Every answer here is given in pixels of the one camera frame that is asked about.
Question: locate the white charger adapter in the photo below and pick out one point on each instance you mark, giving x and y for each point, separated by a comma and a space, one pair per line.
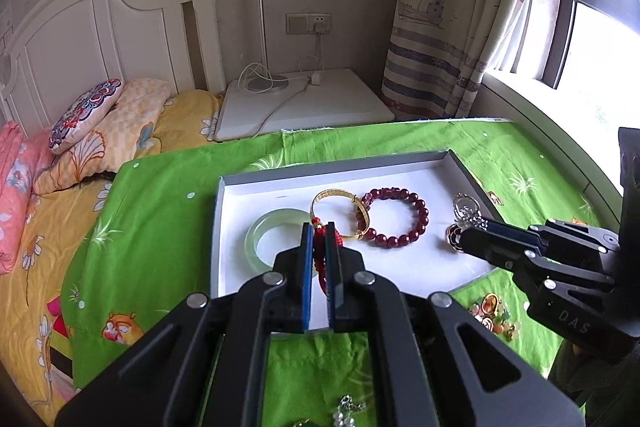
316, 79

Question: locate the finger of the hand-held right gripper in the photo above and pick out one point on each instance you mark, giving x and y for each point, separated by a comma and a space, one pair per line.
505, 228
490, 244

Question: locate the silver desk lamp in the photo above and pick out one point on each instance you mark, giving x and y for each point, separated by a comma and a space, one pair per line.
259, 17

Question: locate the wall socket panel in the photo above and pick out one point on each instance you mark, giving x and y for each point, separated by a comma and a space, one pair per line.
300, 23

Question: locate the white wooden headboard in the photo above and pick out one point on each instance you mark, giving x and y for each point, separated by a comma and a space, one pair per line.
125, 32

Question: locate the flower patterned pillow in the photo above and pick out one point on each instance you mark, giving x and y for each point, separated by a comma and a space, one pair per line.
85, 112

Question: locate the pink flowered quilt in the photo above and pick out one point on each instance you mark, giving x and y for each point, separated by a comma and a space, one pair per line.
15, 187

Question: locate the boat printed curtain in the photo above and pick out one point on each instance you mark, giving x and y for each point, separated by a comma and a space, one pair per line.
440, 7

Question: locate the pale green jade bangle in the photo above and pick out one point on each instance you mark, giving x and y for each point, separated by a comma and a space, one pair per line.
252, 239

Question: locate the black flower brooch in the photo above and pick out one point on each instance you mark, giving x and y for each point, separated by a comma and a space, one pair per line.
454, 237

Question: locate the silver brooch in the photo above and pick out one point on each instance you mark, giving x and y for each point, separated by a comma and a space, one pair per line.
467, 209

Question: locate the white nightstand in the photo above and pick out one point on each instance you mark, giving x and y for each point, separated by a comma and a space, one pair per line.
340, 102

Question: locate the gold bangle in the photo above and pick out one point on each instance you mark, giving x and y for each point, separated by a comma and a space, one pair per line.
330, 195

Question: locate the yellow printed bedsheet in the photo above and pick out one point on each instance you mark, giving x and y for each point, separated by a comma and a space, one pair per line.
50, 227

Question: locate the grey white-lined jewelry tray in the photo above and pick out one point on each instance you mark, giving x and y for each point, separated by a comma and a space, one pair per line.
425, 184

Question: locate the white window sill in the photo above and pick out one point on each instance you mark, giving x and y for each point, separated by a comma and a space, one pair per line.
550, 117

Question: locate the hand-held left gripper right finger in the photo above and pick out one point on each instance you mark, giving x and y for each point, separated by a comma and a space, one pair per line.
330, 277

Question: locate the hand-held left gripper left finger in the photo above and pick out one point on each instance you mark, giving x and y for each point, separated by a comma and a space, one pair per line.
307, 277

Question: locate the green printed tablecloth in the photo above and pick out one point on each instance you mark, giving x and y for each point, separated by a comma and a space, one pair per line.
165, 207

